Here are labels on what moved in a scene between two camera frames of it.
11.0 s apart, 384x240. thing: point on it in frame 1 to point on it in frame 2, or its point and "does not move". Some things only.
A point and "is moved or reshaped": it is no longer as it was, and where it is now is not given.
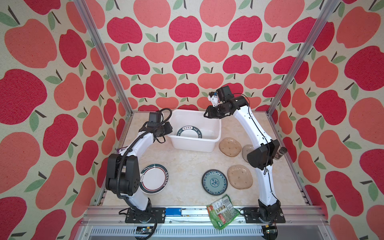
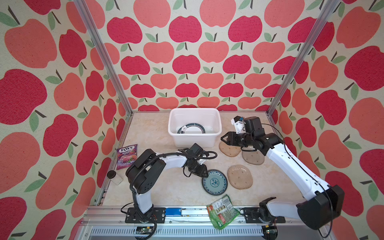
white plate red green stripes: (154, 179) is moved or reshaped
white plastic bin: (192, 132) does not move
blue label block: (173, 212) does not move
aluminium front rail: (195, 223) does not move
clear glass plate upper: (230, 147) does not move
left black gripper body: (164, 129) to (194, 167)
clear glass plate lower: (239, 177) does not move
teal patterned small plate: (214, 182) does not move
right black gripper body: (216, 111) to (244, 139)
